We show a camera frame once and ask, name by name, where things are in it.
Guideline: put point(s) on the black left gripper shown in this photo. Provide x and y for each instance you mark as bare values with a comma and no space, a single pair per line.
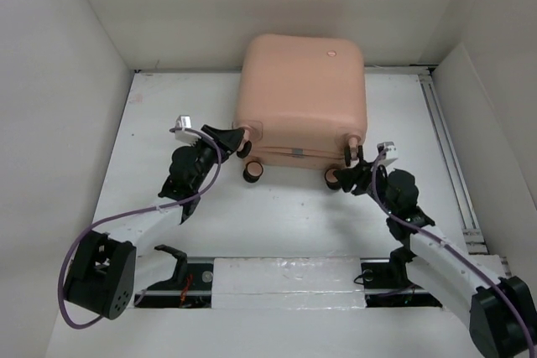
228,140

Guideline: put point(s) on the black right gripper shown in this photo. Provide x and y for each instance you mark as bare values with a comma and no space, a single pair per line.
347,177

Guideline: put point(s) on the pink hard-shell suitcase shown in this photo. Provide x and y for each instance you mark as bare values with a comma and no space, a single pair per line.
301,103

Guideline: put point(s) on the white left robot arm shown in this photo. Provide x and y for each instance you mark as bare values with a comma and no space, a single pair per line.
119,256

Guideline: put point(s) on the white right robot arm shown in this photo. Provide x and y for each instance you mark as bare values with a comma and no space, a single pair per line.
498,312

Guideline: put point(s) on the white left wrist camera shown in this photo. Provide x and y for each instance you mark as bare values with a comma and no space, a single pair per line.
182,130

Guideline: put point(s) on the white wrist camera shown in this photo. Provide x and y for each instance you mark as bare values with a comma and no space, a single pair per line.
388,153
182,130

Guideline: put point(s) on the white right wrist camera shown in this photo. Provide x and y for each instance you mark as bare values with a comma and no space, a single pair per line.
388,153

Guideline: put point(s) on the aluminium side rail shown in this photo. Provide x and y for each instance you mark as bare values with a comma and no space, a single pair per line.
471,230

